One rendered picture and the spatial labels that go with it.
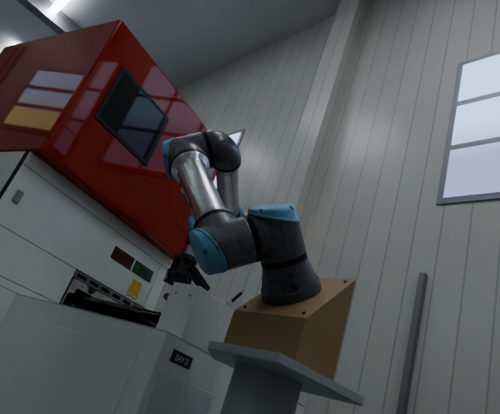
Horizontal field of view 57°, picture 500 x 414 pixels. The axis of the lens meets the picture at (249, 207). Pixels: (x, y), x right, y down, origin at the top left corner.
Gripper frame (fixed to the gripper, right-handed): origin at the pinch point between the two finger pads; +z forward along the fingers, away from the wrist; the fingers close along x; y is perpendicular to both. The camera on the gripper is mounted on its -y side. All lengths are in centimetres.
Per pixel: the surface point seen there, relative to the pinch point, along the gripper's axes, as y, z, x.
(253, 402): 7, 25, 75
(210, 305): 11, 4, 49
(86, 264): 34.2, -3.4, -9.5
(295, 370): 8, 17, 87
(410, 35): -170, -363, -92
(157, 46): -3, -461, -478
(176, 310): 19, 9, 48
